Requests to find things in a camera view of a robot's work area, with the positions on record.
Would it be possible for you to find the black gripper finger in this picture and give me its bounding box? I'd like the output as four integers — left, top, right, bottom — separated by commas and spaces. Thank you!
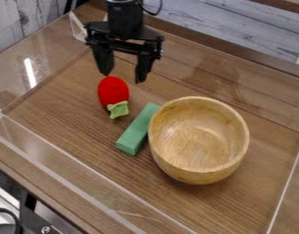
135, 51, 149, 83
92, 44, 115, 76

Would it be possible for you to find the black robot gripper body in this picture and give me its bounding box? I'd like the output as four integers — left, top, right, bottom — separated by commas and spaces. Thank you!
84, 21, 164, 59

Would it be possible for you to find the red plush strawberry toy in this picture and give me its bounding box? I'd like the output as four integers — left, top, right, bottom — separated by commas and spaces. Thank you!
97, 77, 129, 120

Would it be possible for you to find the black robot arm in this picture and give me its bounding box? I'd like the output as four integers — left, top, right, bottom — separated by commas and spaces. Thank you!
84, 0, 164, 83

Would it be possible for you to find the green rectangular block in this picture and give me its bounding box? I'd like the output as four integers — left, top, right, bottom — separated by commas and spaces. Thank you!
116, 102, 160, 155

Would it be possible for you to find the light wooden bowl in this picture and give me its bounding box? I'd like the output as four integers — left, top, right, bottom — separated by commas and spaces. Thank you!
148, 96, 249, 185

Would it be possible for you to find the clear acrylic corner bracket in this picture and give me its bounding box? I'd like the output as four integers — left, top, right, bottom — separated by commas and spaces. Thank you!
68, 11, 113, 44

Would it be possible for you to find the black table leg frame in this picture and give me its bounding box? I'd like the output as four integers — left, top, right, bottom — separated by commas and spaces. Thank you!
20, 193, 62, 234

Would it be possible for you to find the black cable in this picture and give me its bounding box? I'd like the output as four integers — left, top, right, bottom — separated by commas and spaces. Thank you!
0, 207, 21, 234

